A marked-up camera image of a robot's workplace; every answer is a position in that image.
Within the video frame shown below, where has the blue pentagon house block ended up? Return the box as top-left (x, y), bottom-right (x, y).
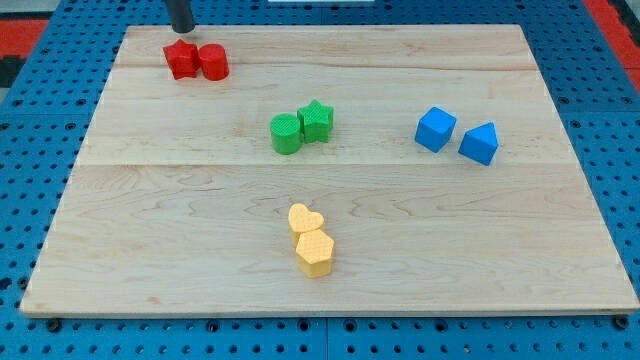
top-left (458, 122), bottom-right (499, 166)

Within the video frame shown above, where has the blue cube block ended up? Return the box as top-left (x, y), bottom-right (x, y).
top-left (414, 107), bottom-right (457, 153)

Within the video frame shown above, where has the green cylinder block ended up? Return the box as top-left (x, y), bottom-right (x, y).
top-left (270, 113), bottom-right (302, 155)

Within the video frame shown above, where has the yellow hexagon block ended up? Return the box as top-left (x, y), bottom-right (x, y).
top-left (296, 230), bottom-right (335, 278)

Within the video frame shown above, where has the light wooden board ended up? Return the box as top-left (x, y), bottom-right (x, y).
top-left (20, 25), bottom-right (639, 319)

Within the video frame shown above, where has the yellow heart block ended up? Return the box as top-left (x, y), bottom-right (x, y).
top-left (288, 203), bottom-right (325, 246)

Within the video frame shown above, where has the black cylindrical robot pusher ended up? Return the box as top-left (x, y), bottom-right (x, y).
top-left (164, 0), bottom-right (195, 34)

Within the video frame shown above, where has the red star block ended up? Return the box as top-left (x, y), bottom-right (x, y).
top-left (163, 39), bottom-right (200, 80)

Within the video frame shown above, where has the red cylinder block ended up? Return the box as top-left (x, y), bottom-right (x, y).
top-left (198, 43), bottom-right (230, 81)

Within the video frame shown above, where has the green star block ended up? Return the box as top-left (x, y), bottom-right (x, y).
top-left (297, 99), bottom-right (334, 143)

